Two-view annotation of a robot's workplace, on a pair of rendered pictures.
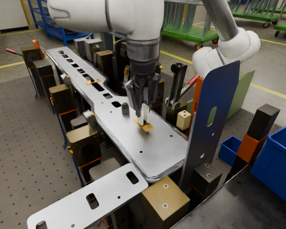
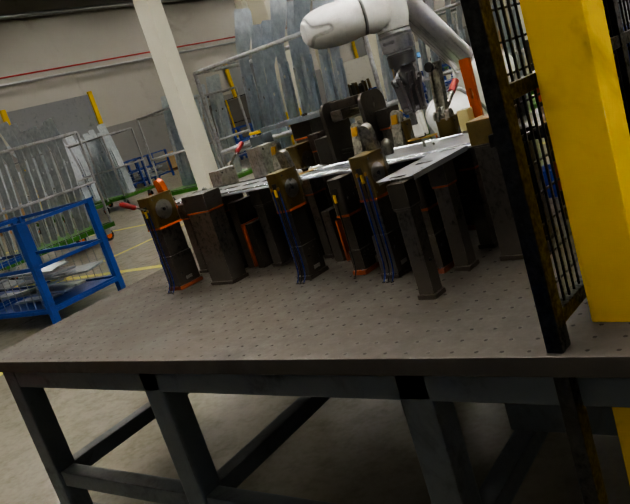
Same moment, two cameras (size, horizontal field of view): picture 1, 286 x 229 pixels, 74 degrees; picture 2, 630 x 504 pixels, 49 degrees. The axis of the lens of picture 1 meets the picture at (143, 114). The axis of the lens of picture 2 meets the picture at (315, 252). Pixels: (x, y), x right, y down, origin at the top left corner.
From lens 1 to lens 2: 1.51 m
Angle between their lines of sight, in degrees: 26
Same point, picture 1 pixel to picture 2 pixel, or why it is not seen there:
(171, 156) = not seen: hidden behind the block
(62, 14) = (324, 28)
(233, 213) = not seen: hidden behind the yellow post
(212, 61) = (459, 105)
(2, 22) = not seen: outside the picture
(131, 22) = (386, 14)
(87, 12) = (348, 18)
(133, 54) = (393, 44)
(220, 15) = (441, 35)
